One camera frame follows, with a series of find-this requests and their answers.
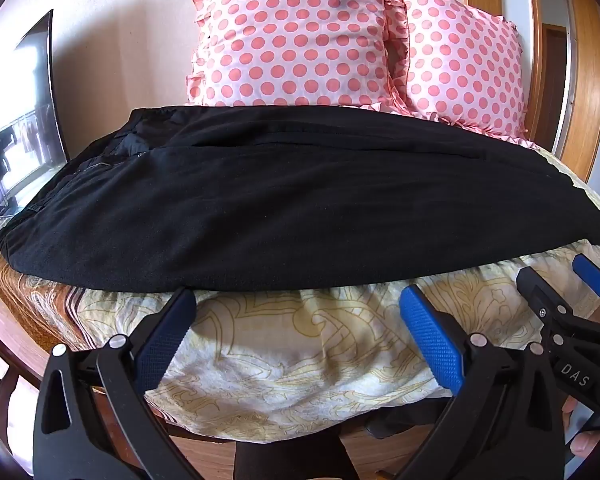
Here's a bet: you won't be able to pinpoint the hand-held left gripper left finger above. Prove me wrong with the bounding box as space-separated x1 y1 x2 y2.
32 287 198 480

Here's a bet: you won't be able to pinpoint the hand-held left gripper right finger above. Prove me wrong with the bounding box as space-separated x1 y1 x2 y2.
399 285 567 480

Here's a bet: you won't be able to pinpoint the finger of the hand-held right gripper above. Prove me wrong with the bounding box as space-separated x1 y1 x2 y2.
571 254 600 318
516 266 600 348

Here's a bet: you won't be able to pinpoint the black pants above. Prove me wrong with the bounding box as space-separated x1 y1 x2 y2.
0 104 600 293

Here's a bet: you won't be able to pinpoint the person's right hand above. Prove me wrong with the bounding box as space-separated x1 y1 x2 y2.
562 396 600 458

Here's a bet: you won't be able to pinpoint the cream floral bedspread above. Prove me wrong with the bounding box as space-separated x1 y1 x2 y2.
0 147 600 447

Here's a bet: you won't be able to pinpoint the wooden door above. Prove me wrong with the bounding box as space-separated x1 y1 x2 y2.
570 0 600 186

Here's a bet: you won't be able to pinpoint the wooden headboard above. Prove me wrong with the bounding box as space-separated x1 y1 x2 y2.
460 0 545 153

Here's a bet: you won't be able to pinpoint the flat screen television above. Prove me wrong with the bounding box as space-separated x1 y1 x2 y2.
0 9 72 222

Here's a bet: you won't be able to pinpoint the large pink polka-dot pillow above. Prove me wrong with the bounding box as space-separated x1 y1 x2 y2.
185 0 412 112

